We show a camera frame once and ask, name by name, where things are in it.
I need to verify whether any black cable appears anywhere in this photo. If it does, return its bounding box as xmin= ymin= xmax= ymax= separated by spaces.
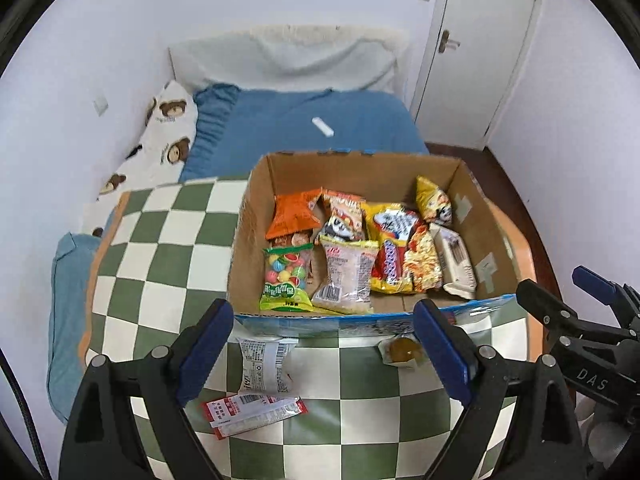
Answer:
xmin=0 ymin=347 xmax=51 ymax=480

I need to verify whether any printed cardboard box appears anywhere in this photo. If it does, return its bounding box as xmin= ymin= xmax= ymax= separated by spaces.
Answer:
xmin=227 ymin=149 xmax=538 ymax=338

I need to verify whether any yellow panda snack packet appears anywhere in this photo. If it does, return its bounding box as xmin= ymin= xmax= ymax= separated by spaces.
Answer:
xmin=415 ymin=176 xmax=453 ymax=226

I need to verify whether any white pillow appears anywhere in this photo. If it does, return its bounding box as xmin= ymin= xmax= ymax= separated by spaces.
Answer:
xmin=169 ymin=25 xmax=411 ymax=93

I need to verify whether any green white checkered mat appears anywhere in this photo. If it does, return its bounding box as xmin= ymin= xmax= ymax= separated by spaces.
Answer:
xmin=77 ymin=176 xmax=546 ymax=480

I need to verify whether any green colourful candy bag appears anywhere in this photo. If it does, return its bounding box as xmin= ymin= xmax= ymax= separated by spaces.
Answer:
xmin=258 ymin=242 xmax=316 ymax=313

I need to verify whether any orange panda snack packet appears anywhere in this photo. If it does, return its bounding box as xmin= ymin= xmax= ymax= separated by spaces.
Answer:
xmin=320 ymin=190 xmax=365 ymax=243

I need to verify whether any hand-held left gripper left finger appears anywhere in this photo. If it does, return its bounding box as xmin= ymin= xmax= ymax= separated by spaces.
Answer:
xmin=59 ymin=298 xmax=236 ymax=480

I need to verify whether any long red white packet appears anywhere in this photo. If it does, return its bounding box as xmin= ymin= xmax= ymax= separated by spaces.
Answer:
xmin=201 ymin=394 xmax=307 ymax=440

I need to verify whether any white door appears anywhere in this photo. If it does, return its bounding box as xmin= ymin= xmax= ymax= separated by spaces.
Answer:
xmin=410 ymin=0 xmax=546 ymax=151

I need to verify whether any clear white snack packet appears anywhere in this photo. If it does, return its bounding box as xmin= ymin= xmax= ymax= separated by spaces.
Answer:
xmin=311 ymin=234 xmax=380 ymax=316

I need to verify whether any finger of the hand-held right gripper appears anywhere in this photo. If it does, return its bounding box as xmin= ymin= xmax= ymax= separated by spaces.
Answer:
xmin=516 ymin=280 xmax=581 ymax=333
xmin=572 ymin=266 xmax=640 ymax=328

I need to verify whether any clear brown pastry packet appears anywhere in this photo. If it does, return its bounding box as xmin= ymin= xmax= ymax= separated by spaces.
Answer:
xmin=377 ymin=334 xmax=430 ymax=370

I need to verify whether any bear print pillow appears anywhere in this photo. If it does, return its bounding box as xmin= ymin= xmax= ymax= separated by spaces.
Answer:
xmin=82 ymin=80 xmax=198 ymax=238

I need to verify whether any blue bed sheet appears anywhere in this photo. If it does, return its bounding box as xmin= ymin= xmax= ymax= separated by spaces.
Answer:
xmin=179 ymin=83 xmax=430 ymax=183

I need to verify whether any white barcode snack packet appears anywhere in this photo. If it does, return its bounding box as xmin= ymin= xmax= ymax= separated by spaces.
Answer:
xmin=236 ymin=337 xmax=298 ymax=395

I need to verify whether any white bundle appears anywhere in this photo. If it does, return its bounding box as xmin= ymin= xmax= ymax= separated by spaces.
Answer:
xmin=575 ymin=395 xmax=640 ymax=466

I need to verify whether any white chocolate stick packet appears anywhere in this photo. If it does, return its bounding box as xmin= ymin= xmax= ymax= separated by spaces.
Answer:
xmin=430 ymin=223 xmax=478 ymax=301

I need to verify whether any yellow instant noodle packet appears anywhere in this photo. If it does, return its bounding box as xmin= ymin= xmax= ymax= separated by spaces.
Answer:
xmin=361 ymin=202 xmax=445 ymax=295

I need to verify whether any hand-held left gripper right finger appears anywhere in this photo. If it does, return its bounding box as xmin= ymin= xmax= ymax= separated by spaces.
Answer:
xmin=413 ymin=298 xmax=586 ymax=480

